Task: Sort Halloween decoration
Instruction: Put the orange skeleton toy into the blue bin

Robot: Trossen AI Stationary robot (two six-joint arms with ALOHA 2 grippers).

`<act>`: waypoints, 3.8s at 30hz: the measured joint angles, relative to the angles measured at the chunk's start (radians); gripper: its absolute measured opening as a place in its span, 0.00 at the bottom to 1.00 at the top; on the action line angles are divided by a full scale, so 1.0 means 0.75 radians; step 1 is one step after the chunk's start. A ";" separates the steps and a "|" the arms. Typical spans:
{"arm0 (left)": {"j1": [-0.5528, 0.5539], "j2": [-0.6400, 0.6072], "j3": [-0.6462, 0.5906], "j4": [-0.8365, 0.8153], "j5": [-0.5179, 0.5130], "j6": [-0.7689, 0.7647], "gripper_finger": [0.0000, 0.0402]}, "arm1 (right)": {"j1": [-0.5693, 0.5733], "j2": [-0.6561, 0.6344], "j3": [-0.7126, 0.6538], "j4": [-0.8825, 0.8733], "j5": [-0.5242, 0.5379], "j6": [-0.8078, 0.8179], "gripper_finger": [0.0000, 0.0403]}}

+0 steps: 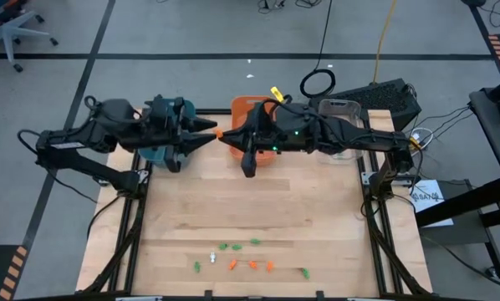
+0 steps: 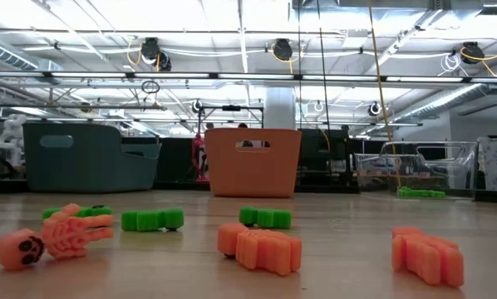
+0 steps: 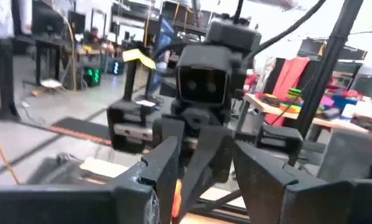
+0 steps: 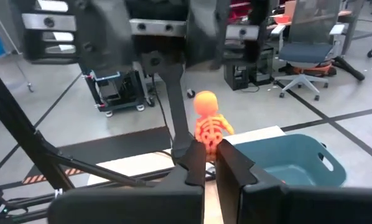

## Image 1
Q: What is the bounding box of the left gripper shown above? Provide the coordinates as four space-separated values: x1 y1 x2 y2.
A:
147 94 218 173

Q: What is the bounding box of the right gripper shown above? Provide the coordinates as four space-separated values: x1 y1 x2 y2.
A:
221 99 322 179

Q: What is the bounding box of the orange plastic bin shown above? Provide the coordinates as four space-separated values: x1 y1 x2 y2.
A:
229 94 279 167

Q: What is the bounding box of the teal plastic bin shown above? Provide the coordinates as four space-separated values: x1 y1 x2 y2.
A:
140 96 196 169

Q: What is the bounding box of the clear plastic bin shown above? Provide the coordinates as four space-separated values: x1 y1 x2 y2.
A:
316 99 366 166

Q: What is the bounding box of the black mesh computer case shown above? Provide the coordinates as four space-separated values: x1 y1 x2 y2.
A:
307 78 423 135

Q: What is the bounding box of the white printed paper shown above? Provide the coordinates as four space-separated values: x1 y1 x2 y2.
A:
407 179 455 229

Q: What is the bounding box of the grey office chair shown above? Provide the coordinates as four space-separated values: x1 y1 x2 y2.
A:
0 0 59 74

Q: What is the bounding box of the black side stand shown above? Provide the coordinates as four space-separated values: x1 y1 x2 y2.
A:
414 176 500 280

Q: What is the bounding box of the black desk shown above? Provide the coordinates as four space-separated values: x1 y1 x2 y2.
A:
468 73 500 197

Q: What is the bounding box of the black table frame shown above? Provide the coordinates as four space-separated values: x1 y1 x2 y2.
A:
82 107 433 301

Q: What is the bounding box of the black coiled cable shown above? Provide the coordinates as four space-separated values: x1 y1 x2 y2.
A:
298 0 337 99

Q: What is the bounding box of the black cable bundle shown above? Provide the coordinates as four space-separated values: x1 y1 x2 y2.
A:
257 0 314 10

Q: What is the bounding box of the yellow cable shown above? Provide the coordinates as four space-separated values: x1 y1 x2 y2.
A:
371 0 398 84

